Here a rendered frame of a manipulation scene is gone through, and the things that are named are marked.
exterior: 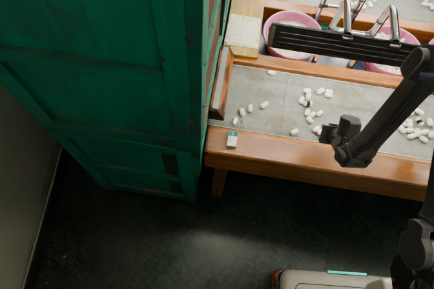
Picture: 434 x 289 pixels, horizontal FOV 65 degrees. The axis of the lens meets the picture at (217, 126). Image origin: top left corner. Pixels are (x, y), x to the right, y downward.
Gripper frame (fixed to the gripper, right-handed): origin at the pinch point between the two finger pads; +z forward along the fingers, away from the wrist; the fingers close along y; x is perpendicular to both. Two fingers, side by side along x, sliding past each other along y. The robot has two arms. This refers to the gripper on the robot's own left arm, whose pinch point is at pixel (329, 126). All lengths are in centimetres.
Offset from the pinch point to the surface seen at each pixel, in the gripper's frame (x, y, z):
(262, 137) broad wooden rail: 9.4, 22.5, 2.5
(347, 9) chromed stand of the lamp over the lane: -39.1, 3.9, 2.9
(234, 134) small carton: 8.9, 33.3, -0.3
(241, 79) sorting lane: -6.3, 33.4, 23.2
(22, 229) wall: 75, 122, 4
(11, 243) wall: 74, 122, -5
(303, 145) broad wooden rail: 9.9, 7.1, 1.7
